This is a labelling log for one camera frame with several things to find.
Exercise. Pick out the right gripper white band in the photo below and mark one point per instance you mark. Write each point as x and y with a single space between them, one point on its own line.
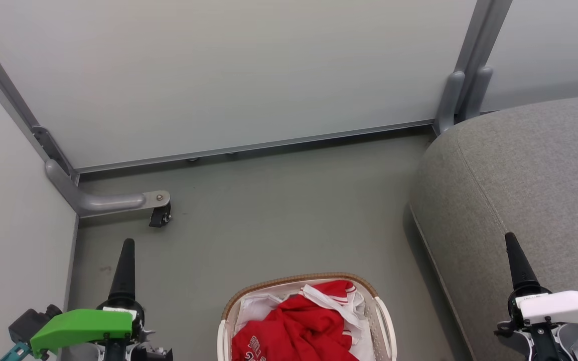
565 307

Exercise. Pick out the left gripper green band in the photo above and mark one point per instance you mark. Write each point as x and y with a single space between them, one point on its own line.
83 326

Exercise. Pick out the red and white jersey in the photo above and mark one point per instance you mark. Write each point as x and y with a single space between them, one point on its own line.
299 326

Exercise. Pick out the grey fabric sofa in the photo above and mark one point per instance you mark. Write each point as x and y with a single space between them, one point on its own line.
520 175

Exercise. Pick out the black caster wheel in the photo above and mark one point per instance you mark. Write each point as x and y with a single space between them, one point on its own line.
159 216

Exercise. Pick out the grey partition caster leg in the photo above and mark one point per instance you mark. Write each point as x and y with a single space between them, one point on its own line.
103 202

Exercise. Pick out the white basket liner cloth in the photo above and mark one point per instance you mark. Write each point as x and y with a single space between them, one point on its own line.
259 308

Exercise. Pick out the white laundry basket brown rim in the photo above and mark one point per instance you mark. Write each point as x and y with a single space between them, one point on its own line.
389 331

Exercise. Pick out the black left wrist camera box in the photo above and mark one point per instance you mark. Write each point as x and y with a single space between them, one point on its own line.
30 323

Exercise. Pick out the teal left camera connector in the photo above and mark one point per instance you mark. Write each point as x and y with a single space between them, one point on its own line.
15 351

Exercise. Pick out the grey partition foot bracket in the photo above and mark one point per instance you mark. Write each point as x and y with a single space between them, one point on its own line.
478 93
449 100

